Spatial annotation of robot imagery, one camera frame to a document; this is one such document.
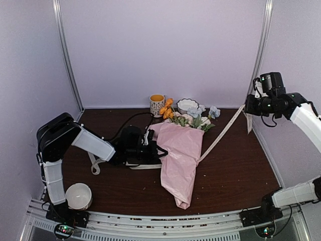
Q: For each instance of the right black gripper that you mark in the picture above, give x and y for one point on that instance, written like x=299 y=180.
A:
x=249 y=107

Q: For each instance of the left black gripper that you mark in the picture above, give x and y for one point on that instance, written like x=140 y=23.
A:
x=153 y=156

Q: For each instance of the pink purple wrapping paper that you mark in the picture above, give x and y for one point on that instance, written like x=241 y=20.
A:
x=178 y=171

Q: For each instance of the pink fake flower stem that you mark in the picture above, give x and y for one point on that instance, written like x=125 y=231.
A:
x=184 y=120

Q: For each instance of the orange fake flower stem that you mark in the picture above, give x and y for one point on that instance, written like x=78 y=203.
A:
x=167 y=111

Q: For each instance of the light blue fake flower stem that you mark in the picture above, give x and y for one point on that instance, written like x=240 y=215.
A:
x=214 y=112

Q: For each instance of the patterned mug with orange inside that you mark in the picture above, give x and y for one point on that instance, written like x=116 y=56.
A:
x=157 y=101

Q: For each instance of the beige ribbon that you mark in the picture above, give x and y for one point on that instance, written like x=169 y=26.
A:
x=220 y=133

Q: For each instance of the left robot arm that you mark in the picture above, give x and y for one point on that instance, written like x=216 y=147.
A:
x=56 y=138

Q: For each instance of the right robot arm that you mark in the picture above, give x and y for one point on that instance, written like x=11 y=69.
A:
x=302 y=113

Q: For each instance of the white scalloped bowl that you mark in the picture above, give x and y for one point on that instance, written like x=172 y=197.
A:
x=184 y=104

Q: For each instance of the white round cup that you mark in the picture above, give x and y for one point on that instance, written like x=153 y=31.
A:
x=79 y=196

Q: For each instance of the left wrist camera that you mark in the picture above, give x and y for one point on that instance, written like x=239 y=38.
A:
x=148 y=137

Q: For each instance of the right aluminium frame post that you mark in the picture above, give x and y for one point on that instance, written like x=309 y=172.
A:
x=265 y=29

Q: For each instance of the aluminium frame post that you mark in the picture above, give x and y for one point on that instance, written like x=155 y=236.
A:
x=265 y=29
x=65 y=52

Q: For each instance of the aluminium front rail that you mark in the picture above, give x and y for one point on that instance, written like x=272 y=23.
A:
x=219 y=226

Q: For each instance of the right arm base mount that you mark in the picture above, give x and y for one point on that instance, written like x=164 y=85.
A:
x=260 y=218

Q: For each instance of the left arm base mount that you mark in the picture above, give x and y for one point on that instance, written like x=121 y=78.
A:
x=67 y=224

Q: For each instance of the left aluminium frame post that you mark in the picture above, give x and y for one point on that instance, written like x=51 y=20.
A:
x=65 y=52

